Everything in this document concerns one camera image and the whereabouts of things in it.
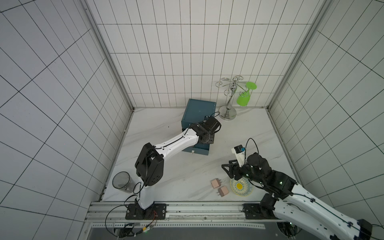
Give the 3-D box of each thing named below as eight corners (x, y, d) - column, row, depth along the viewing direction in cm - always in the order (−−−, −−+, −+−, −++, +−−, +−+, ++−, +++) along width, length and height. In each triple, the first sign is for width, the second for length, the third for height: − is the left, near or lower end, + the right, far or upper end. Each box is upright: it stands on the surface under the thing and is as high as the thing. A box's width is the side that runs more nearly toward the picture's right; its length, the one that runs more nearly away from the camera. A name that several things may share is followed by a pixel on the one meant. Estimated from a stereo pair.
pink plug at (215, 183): (213, 188, 82) (213, 187, 80) (210, 181, 85) (210, 180, 83) (222, 184, 83) (223, 183, 82) (219, 177, 86) (219, 176, 84)
